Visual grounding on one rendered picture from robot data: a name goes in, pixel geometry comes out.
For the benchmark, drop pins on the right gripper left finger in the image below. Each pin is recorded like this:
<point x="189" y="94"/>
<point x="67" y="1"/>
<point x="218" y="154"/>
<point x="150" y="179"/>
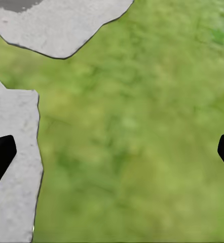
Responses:
<point x="8" y="151"/>

